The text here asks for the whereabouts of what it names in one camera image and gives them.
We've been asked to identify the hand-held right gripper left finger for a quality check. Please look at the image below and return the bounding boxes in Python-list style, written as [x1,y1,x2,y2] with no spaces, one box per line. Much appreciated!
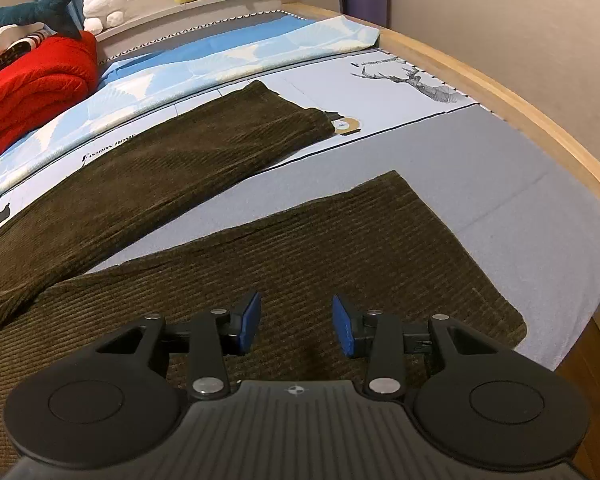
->
[94,291,262,402]

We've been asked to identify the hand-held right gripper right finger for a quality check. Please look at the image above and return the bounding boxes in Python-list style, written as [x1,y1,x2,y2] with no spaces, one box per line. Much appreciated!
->
[331,294,512,402]

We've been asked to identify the brown corduroy pants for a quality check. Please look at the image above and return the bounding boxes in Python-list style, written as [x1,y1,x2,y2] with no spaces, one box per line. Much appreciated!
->
[0,79,528,478]

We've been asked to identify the printed light bed sheet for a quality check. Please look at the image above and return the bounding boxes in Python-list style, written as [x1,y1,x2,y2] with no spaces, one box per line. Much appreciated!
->
[0,49,600,376]

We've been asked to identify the blue and white quilt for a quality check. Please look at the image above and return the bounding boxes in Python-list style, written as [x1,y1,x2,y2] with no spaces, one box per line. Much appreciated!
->
[0,10,382,211]

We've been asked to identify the red knitted blanket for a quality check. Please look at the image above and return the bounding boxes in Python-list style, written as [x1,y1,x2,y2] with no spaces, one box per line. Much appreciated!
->
[0,30,100,173]

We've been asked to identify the white round plush toy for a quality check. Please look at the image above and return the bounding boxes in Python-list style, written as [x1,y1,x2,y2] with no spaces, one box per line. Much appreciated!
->
[82,0,129,34]

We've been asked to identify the teal shark plush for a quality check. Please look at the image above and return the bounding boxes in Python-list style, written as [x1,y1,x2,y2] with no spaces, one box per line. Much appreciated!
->
[0,0,90,42]

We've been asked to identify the wooden bed frame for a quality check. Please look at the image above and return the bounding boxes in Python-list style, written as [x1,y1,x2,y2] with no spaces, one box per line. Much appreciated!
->
[280,2,600,413]

